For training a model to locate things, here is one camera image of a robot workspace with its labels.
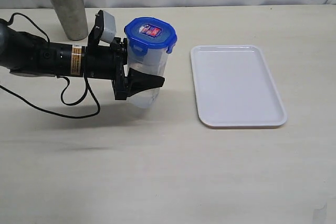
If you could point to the white rectangular plastic tray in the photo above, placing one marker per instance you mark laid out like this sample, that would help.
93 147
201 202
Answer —
234 88

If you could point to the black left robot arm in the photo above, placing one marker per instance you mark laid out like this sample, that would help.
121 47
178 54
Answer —
28 55

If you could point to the blue plastic lid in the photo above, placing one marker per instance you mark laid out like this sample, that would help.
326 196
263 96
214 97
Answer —
144 33

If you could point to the clear tall plastic container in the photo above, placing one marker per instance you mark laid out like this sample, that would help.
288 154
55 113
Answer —
153 62

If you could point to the stainless steel tumbler cup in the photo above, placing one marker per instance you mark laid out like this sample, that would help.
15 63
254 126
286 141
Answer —
72 16

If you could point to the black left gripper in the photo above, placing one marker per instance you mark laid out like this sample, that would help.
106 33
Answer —
106 61

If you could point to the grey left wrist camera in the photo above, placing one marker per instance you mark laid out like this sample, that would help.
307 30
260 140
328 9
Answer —
109 27

